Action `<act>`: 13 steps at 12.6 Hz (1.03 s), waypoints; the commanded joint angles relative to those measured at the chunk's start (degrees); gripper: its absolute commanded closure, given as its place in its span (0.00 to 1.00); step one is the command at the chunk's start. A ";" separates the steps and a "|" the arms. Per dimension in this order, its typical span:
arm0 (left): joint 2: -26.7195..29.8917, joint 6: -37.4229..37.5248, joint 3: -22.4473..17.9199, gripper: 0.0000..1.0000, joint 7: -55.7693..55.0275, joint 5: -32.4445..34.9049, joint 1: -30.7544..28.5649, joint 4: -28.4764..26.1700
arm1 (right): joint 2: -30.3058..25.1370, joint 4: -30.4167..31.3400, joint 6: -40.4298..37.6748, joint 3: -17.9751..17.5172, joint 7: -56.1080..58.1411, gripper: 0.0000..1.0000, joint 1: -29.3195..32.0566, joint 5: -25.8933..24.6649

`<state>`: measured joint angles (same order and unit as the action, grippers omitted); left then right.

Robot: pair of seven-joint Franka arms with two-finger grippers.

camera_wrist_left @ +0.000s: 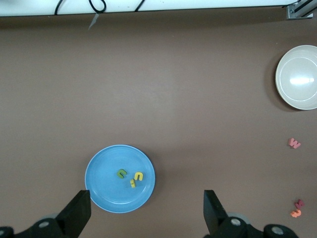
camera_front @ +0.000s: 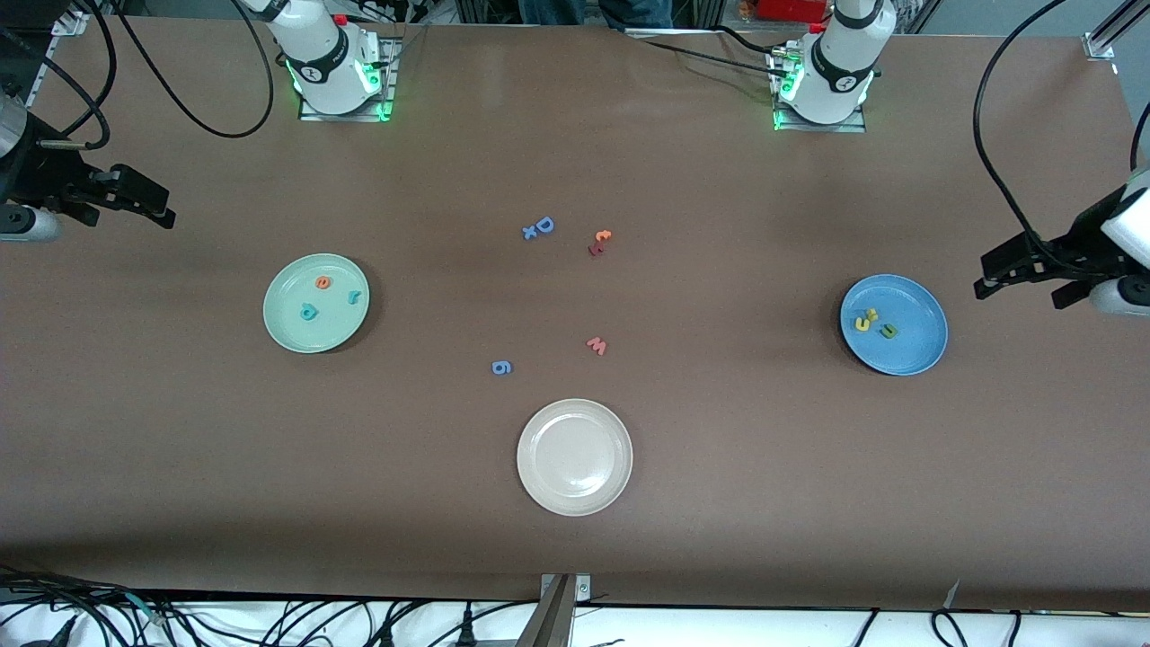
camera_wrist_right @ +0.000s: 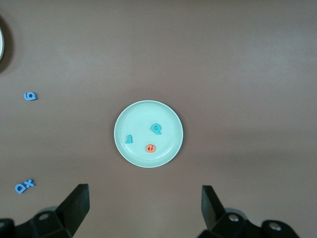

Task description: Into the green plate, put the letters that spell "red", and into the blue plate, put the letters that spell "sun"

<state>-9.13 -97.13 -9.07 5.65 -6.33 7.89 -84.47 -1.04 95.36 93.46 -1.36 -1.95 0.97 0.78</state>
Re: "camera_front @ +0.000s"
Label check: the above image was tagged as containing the aluminium frame side rail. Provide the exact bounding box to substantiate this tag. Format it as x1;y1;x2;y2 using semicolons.
25;9;87;113

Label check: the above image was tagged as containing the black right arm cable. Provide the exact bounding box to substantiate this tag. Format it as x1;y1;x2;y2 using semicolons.
0;0;275;149

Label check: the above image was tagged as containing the blue plate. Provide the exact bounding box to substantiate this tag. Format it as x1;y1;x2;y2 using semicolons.
839;274;949;377

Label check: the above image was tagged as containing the person in blue jeans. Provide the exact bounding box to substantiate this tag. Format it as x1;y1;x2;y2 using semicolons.
519;0;675;30

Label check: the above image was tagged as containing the beige plate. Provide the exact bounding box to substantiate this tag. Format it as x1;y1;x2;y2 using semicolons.
517;398;634;518

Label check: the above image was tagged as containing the aluminium frame corner profile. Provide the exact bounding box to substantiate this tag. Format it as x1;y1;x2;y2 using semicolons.
1083;0;1150;60

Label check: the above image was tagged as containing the thick black floor cable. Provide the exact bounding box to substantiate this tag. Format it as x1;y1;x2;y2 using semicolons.
0;564;181;647

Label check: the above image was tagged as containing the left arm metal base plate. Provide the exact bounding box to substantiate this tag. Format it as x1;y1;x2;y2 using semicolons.
771;45;869;134

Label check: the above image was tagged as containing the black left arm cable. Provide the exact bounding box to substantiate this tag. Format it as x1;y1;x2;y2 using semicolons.
973;0;1150;270

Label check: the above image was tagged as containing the red box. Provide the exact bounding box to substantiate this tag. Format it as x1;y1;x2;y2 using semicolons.
755;0;832;23

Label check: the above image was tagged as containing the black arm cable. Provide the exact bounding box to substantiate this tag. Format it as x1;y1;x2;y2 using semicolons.
0;0;275;149
973;0;1150;270

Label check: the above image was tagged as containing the metal table edge bracket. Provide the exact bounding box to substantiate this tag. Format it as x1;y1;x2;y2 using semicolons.
514;572;594;647

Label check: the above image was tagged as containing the light green plate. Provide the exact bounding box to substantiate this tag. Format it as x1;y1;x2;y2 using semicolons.
262;253;371;354

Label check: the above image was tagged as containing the black table cable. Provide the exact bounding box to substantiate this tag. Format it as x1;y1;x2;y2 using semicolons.
714;25;814;55
642;38;775;75

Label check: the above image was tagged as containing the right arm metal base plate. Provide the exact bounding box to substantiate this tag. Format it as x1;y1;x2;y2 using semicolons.
298;36;402;122

